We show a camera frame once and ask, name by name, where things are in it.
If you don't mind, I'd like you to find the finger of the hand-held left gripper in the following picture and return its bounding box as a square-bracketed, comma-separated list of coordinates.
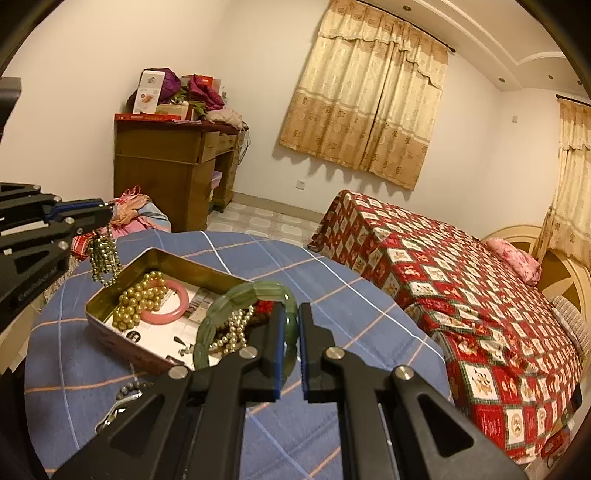
[0, 183, 112, 222]
[0, 208, 113, 329]

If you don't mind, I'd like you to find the bed with red patterned cover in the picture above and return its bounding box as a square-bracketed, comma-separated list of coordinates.
[307, 189, 583, 464]

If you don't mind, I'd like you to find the pale pink cloth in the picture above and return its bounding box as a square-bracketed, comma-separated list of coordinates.
[205, 108, 245, 130]

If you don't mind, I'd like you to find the dark bead bracelet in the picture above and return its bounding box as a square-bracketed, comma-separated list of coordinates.
[115, 381, 155, 402]

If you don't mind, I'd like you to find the red cardboard box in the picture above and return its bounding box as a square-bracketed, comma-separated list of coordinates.
[182, 74, 221, 90]

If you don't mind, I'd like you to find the pink bangle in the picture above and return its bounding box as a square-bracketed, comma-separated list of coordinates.
[141, 278, 190, 324]

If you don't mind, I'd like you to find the white pearl necklace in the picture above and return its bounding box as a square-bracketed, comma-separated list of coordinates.
[208, 307, 254, 356]

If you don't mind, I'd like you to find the brown wooden desk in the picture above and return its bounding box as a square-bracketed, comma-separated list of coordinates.
[113, 117, 241, 234]

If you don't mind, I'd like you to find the green jade bangle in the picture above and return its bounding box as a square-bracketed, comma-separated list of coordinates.
[194, 281, 301, 384]

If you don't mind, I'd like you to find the cream wooden headboard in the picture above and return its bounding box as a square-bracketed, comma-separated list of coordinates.
[480, 225, 591, 333]

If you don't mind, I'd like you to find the magenta cloth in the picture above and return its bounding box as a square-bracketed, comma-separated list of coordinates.
[187, 76, 223, 112]

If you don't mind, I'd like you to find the pile of colourful clothes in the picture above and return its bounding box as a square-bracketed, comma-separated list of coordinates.
[71, 186, 172, 254]

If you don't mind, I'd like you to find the round table with blue cloth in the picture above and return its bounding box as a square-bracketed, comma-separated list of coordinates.
[24, 230, 453, 480]

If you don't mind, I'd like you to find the gold bead bracelet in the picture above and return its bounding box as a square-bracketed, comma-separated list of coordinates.
[112, 271, 169, 330]

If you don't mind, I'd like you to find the green-gold bead necklace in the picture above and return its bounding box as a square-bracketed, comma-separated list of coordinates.
[87, 230, 123, 284]

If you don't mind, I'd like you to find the white upright box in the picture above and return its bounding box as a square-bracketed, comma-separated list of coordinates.
[133, 71, 166, 115]

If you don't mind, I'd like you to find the striped pillow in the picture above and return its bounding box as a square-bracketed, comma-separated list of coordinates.
[551, 295, 586, 352]

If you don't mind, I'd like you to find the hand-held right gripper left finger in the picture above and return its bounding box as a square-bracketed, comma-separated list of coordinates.
[53, 304, 287, 480]

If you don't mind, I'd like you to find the thin silver bangle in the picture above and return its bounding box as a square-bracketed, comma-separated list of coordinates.
[95, 392, 141, 435]

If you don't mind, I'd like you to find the pink metal tin box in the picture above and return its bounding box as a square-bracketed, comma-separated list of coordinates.
[84, 248, 278, 374]

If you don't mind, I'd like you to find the wide beige patterned curtain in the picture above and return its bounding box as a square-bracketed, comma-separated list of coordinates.
[278, 0, 450, 191]

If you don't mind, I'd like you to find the pink pillow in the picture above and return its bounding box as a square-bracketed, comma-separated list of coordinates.
[482, 237, 541, 287]

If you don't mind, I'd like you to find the narrow beige patterned curtain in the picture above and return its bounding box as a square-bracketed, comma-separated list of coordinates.
[531, 99, 591, 268]

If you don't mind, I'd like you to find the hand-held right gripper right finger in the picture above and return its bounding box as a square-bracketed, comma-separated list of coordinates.
[298, 302, 528, 480]

